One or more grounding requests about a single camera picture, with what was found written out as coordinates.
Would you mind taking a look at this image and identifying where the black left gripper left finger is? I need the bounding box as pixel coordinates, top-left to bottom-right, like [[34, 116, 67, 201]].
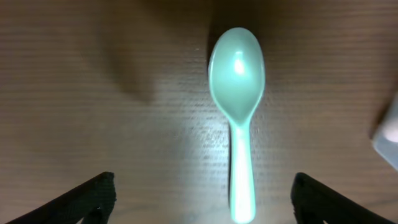
[[7, 172, 116, 224]]

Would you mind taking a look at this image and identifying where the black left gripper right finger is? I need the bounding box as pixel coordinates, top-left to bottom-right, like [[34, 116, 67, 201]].
[[290, 172, 394, 224]]

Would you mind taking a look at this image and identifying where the mint green plastic spoon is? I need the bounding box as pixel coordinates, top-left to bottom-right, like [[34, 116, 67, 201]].
[[208, 27, 266, 223]]

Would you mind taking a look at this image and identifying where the clear plastic container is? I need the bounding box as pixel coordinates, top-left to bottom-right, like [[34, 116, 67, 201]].
[[372, 93, 397, 170]]

